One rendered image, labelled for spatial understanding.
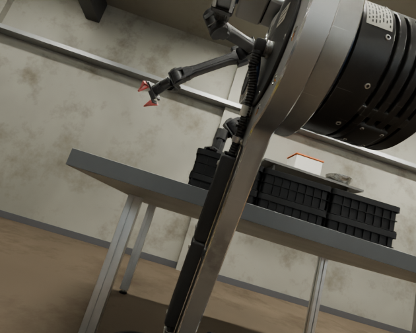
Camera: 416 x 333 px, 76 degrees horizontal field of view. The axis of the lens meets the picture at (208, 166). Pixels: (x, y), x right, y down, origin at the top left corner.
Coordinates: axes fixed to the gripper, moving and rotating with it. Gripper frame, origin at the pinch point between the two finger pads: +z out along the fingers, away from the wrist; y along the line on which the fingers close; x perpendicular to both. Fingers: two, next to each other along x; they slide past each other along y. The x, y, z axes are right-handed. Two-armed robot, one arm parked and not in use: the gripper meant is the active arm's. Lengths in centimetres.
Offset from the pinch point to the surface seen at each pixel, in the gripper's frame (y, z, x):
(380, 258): -3, 19, 71
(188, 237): -154, 46, -193
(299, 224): 15, 17, 58
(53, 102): 37, -69, -336
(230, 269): -216, 68, -161
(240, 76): -153, -202, -195
